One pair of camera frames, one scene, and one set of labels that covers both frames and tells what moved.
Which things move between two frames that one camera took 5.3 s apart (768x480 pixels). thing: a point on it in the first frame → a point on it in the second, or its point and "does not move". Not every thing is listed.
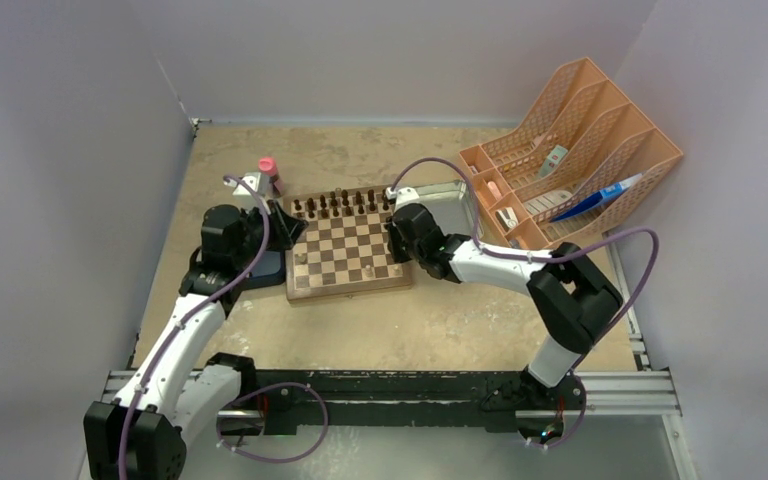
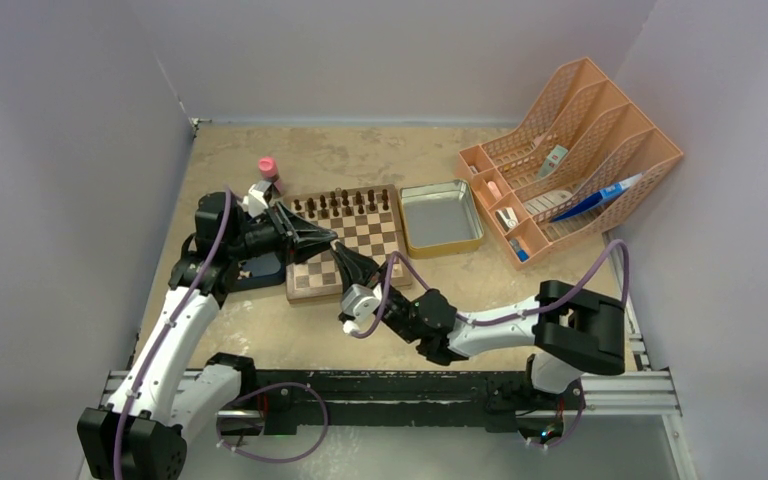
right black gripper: [393, 234] → [354, 267]
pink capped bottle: [268, 165] does not move
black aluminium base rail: [292, 400] does not move
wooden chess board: [344, 249] does not move
